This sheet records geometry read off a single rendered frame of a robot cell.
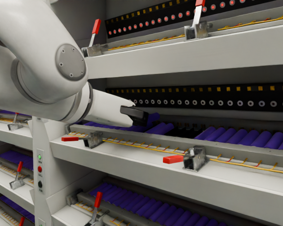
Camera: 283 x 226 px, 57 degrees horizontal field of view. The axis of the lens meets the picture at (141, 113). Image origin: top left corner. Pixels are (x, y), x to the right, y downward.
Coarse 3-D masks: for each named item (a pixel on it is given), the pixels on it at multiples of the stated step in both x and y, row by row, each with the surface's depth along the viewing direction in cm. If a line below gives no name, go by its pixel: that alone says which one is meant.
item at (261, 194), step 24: (72, 144) 63; (120, 144) 57; (96, 168) 57; (120, 168) 51; (144, 168) 47; (168, 168) 43; (216, 168) 40; (240, 168) 39; (192, 192) 41; (216, 192) 38; (240, 192) 35; (264, 192) 33; (264, 216) 34
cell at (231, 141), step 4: (240, 132) 47; (244, 132) 47; (232, 136) 46; (236, 136) 45; (240, 136) 46; (244, 136) 46; (228, 140) 44; (232, 140) 44; (236, 140) 44; (240, 140) 45
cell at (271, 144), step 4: (276, 132) 44; (280, 132) 44; (272, 136) 43; (276, 136) 42; (280, 136) 43; (272, 140) 41; (276, 140) 41; (280, 140) 42; (268, 144) 40; (272, 144) 40; (276, 144) 40; (280, 144) 41; (272, 148) 39; (276, 148) 40
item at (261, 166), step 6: (102, 138) 61; (138, 144) 54; (144, 144) 53; (168, 150) 48; (210, 156) 43; (216, 156) 42; (234, 162) 40; (240, 162) 39; (246, 162) 39; (252, 162) 39; (264, 168) 37; (270, 168) 36; (276, 168) 36; (282, 168) 36
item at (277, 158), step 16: (80, 128) 67; (96, 128) 64; (128, 144) 54; (160, 144) 50; (176, 144) 47; (192, 144) 45; (208, 144) 43; (224, 144) 42; (240, 160) 40; (256, 160) 38; (272, 160) 37
